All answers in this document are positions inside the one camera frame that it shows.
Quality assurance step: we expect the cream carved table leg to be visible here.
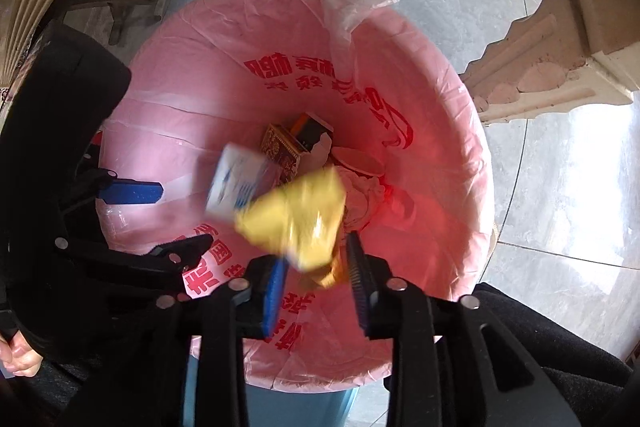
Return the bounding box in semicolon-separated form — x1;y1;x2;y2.
460;0;640;126

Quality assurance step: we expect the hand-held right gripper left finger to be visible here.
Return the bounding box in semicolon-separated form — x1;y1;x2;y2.
85;254;291;427

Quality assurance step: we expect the dark box with orange stripe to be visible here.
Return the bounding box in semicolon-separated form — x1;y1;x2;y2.
289;112;335;152

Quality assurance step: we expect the person's left hand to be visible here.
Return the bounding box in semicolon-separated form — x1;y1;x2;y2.
0;334;43;378

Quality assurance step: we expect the blue trash bin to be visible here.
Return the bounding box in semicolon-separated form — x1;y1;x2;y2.
182;352;358;427

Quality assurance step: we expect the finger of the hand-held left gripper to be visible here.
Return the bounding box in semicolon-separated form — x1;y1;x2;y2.
60;168;165;217
55;233;215;303

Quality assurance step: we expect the white tissue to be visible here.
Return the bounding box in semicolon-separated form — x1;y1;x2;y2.
345;174;416;228

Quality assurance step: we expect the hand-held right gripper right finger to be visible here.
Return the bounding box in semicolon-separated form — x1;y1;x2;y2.
345;231;583;427

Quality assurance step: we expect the yellow orange snack wrapper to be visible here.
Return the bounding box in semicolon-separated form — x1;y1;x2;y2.
235;167;351;290

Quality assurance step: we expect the purple gold card box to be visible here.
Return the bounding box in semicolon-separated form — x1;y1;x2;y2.
260;123;308;185

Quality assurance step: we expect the white box with blue label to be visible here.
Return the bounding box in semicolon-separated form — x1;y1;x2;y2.
205;143;281;225

